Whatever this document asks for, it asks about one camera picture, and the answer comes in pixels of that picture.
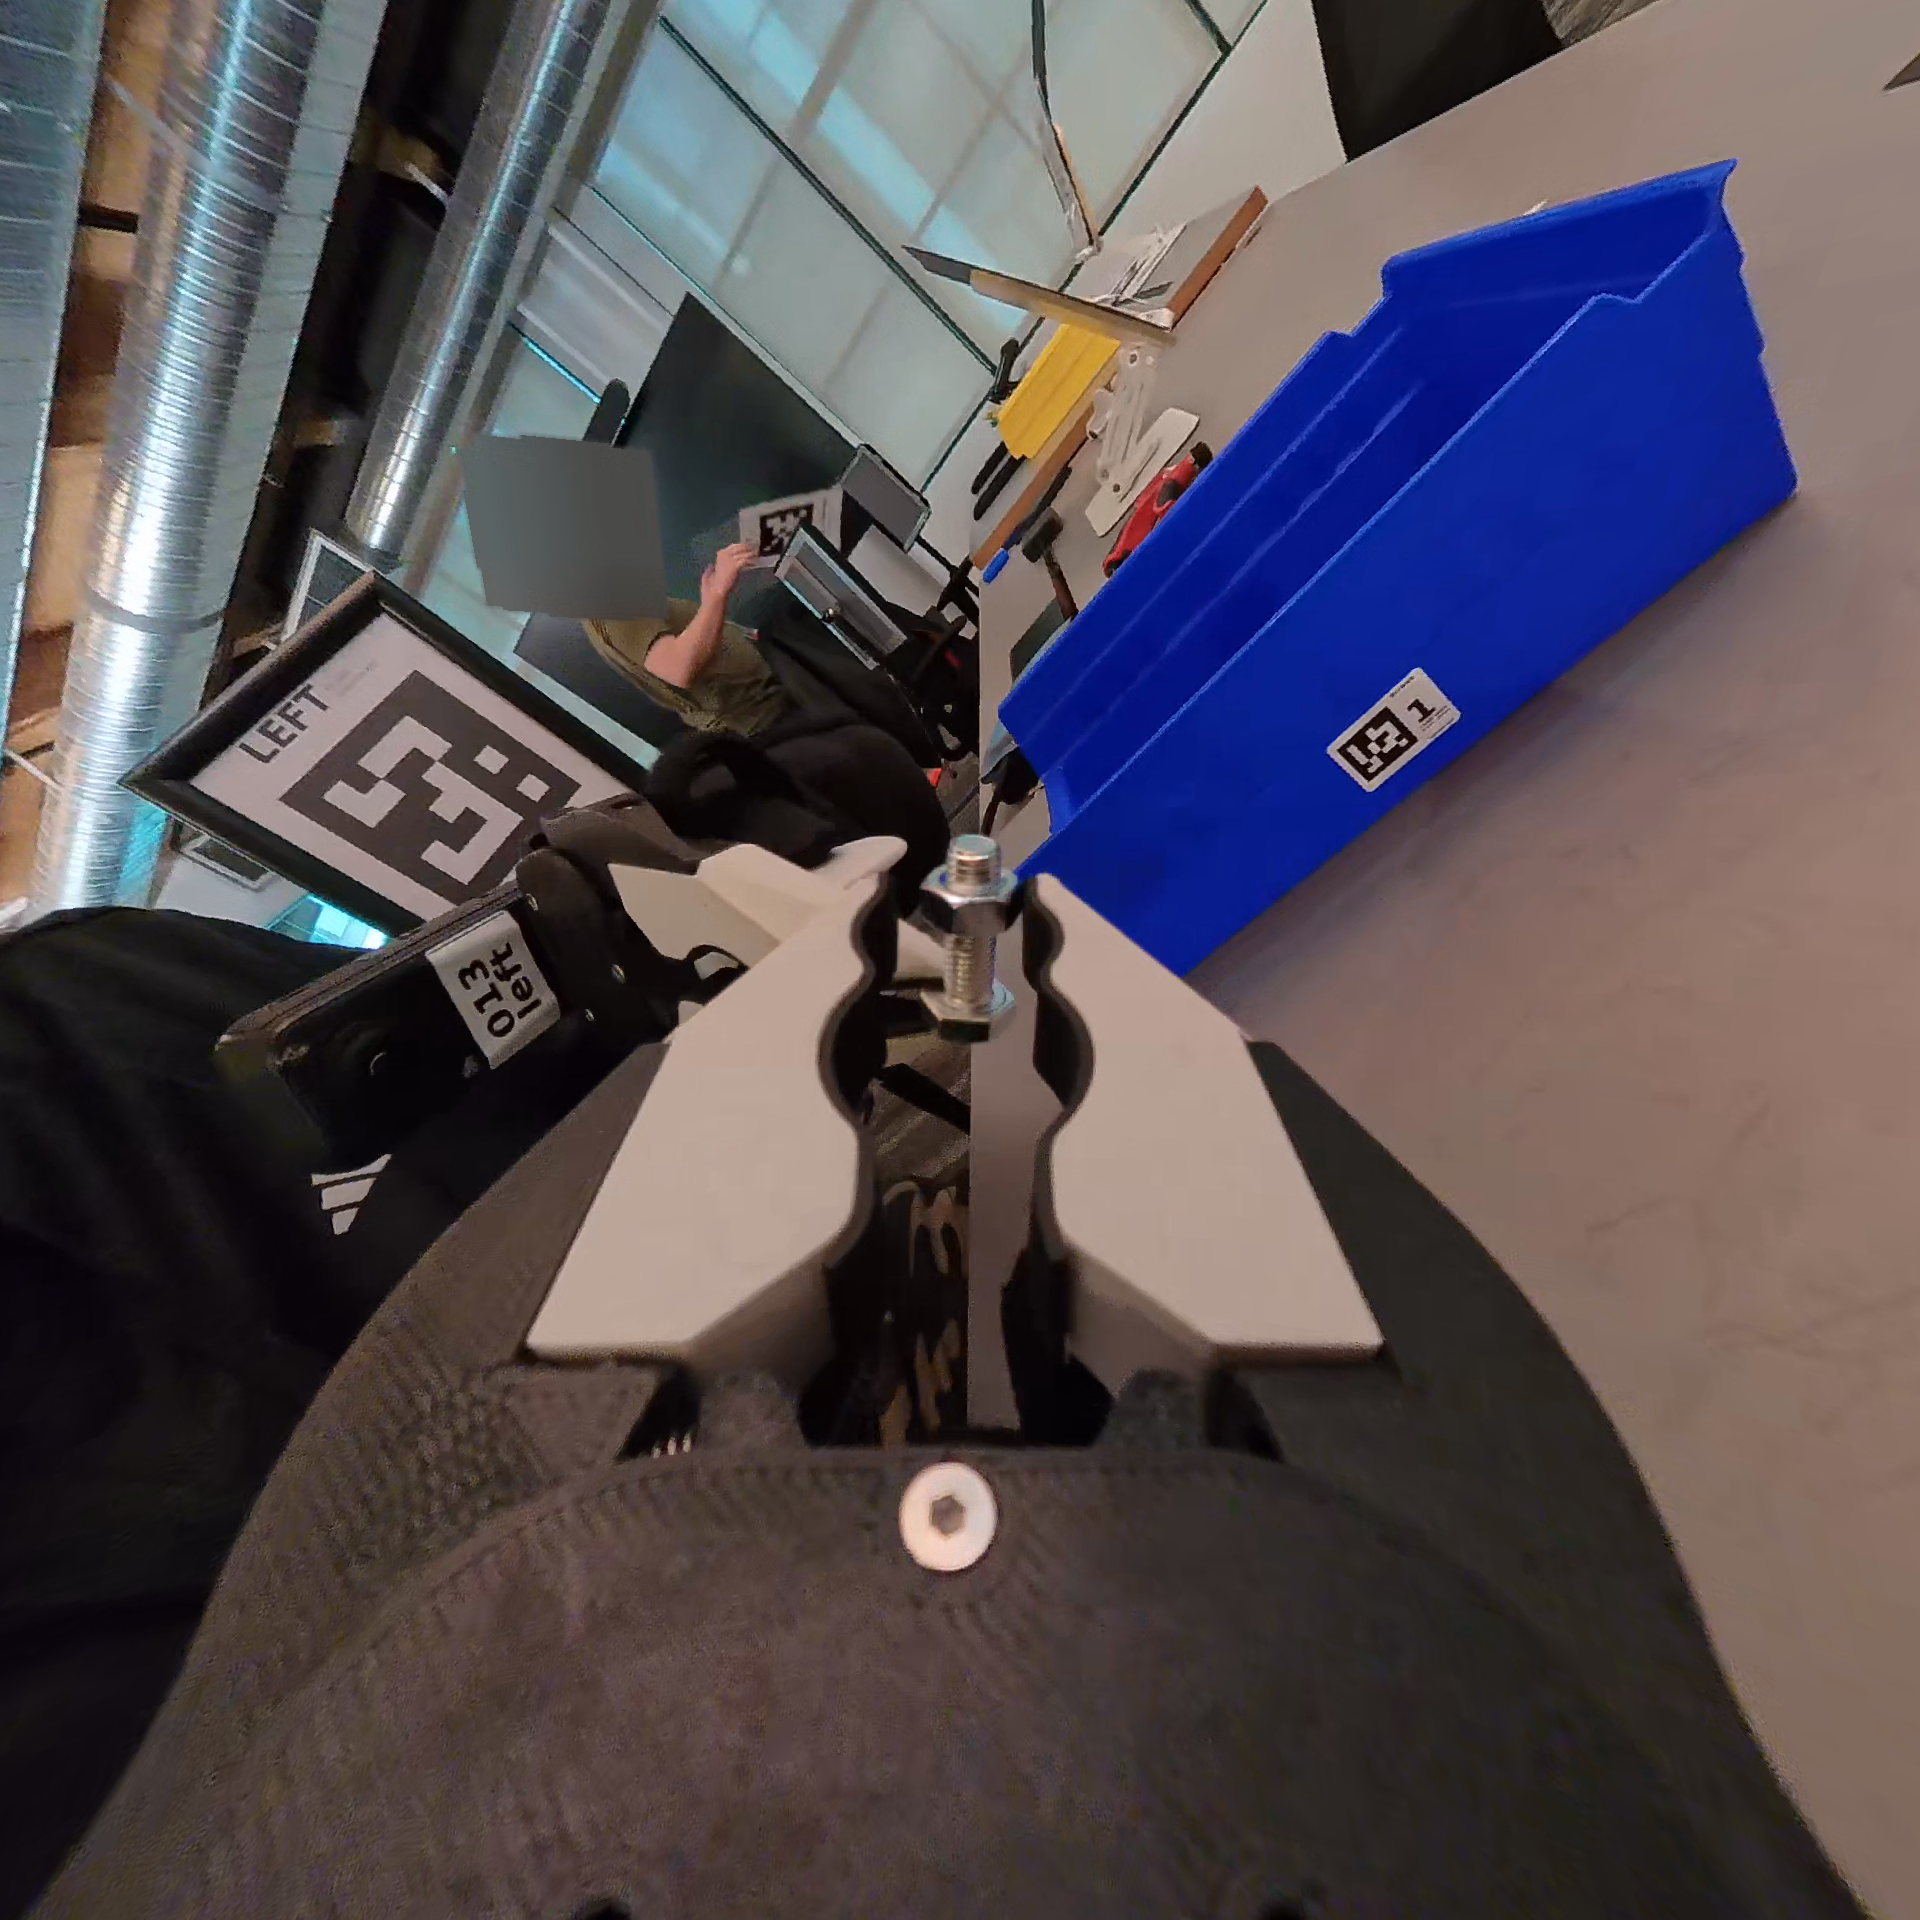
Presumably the grey framed panel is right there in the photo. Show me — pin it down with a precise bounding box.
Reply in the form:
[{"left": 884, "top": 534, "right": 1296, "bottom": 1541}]
[{"left": 773, "top": 526, "right": 912, "bottom": 665}]

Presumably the white coded sign on easel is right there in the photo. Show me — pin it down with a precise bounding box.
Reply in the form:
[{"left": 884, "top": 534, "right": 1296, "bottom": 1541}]
[{"left": 124, "top": 569, "right": 650, "bottom": 937}]

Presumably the red and black tool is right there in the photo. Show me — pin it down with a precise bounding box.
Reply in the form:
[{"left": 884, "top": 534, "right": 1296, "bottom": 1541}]
[{"left": 1102, "top": 440, "right": 1215, "bottom": 580}]

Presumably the blue plastic bin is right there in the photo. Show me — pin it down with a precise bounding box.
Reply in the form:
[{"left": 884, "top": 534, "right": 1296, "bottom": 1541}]
[{"left": 996, "top": 158, "right": 1800, "bottom": 978}]

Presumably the wooden background desk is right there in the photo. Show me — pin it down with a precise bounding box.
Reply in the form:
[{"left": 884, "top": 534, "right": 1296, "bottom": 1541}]
[{"left": 967, "top": 186, "right": 1270, "bottom": 574}]

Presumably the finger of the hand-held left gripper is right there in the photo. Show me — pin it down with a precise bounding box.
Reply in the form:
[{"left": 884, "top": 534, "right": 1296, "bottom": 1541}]
[{"left": 608, "top": 834, "right": 914, "bottom": 969}]

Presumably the white stand with tilted board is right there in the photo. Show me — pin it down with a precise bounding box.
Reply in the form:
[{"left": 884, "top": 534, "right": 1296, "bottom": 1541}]
[{"left": 902, "top": 245, "right": 1208, "bottom": 538}]

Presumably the small yellow bin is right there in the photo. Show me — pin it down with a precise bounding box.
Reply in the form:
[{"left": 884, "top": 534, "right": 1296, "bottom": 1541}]
[{"left": 992, "top": 325, "right": 1125, "bottom": 461}]

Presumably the silver ceiling duct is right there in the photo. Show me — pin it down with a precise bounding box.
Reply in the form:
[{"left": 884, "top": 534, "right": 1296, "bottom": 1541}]
[
  {"left": 344, "top": 0, "right": 666, "bottom": 559},
  {"left": 45, "top": 0, "right": 326, "bottom": 904}
]

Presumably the large black wall screen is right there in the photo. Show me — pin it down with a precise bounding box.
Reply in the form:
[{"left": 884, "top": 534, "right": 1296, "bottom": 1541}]
[{"left": 517, "top": 293, "right": 867, "bottom": 724}]

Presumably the person's left hand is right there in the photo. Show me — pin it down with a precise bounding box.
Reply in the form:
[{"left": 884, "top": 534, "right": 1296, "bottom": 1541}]
[{"left": 644, "top": 726, "right": 957, "bottom": 887}]

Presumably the black mesh office chair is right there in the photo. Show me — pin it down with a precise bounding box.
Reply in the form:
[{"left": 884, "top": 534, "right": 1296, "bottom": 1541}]
[{"left": 1310, "top": 0, "right": 1571, "bottom": 164}]

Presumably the small coded sign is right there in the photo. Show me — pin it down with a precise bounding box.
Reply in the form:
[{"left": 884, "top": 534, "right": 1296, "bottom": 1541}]
[{"left": 741, "top": 486, "right": 844, "bottom": 574}]

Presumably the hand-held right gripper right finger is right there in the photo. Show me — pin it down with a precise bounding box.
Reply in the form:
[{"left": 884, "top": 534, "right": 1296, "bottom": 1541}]
[{"left": 996, "top": 872, "right": 1384, "bottom": 1441}]

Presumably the silver bolt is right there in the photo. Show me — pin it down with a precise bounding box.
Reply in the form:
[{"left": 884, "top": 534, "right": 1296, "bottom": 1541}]
[{"left": 919, "top": 834, "right": 1024, "bottom": 1039}]

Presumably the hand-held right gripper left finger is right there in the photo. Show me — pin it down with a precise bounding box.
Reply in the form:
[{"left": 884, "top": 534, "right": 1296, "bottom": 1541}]
[{"left": 526, "top": 872, "right": 904, "bottom": 1420}]

